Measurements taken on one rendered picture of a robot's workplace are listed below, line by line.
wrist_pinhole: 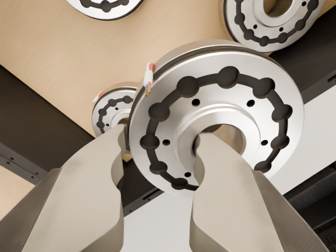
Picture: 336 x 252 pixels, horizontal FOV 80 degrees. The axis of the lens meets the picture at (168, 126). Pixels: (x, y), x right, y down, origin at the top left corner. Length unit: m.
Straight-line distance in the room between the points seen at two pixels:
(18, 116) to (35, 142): 0.04
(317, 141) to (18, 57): 0.62
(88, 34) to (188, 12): 0.12
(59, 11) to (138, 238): 0.69
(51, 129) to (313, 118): 0.53
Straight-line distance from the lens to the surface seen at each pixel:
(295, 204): 1.37
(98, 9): 0.25
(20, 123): 0.29
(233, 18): 0.25
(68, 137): 0.32
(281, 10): 0.28
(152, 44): 0.28
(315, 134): 0.60
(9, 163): 0.29
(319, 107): 0.56
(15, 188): 0.49
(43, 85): 0.33
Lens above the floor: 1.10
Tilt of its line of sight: 60 degrees down
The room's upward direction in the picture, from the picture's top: 178 degrees clockwise
